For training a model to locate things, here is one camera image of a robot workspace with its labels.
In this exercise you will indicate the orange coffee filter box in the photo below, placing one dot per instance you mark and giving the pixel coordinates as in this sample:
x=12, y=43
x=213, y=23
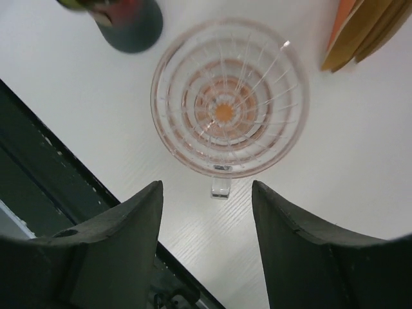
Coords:
x=346, y=9

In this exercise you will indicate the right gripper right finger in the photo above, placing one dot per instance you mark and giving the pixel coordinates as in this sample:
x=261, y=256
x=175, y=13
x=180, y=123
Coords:
x=309, y=262

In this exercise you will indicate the clear plastic dripper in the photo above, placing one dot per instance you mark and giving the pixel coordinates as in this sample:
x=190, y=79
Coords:
x=251, y=43

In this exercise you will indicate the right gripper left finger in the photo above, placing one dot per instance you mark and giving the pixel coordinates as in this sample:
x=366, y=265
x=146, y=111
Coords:
x=104, y=262

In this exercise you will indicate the brown paper coffee filters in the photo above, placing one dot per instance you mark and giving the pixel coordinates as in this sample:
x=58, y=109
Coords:
x=371, y=26

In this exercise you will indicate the olive green plastic dripper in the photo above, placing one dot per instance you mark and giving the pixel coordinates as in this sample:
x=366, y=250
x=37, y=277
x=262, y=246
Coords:
x=82, y=5

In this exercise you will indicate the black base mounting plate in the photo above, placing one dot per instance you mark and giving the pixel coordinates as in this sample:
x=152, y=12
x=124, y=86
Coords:
x=48, y=190

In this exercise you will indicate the grey carafe with red rim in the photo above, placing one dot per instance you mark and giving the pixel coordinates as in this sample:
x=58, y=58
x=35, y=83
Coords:
x=129, y=26

